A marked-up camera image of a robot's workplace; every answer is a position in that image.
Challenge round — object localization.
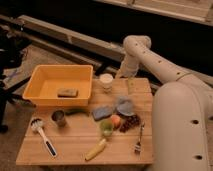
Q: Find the metal cup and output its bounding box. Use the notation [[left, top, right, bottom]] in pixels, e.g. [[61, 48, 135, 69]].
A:
[[51, 110, 66, 127]]

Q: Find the black tripod stand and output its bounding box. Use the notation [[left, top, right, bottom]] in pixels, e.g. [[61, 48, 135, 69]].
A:
[[0, 26, 30, 133]]

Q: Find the white plastic cup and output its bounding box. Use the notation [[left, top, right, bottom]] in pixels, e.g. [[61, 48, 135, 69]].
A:
[[99, 73, 113, 92]]

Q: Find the dark red grapes toy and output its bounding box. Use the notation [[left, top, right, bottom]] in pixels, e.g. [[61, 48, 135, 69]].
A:
[[120, 115, 141, 133]]

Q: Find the orange peach toy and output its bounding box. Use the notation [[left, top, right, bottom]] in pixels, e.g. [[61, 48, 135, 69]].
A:
[[111, 115, 121, 129]]

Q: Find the brown sponge in bin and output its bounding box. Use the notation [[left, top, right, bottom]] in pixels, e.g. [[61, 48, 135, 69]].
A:
[[57, 88, 78, 97]]

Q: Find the yellow corn toy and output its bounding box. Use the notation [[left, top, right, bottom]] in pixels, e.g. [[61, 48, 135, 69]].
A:
[[85, 139, 107, 161]]

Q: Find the green pear toy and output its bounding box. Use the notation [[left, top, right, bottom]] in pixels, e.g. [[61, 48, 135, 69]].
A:
[[100, 119, 114, 137]]

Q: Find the yellow plastic bin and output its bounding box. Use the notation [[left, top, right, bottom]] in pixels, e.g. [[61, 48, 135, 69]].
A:
[[23, 65, 93, 106]]

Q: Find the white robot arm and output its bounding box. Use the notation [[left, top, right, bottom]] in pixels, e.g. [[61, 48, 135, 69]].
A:
[[118, 35, 213, 171]]

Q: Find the metal fork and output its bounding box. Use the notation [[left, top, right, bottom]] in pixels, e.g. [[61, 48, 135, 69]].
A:
[[134, 122, 145, 155]]

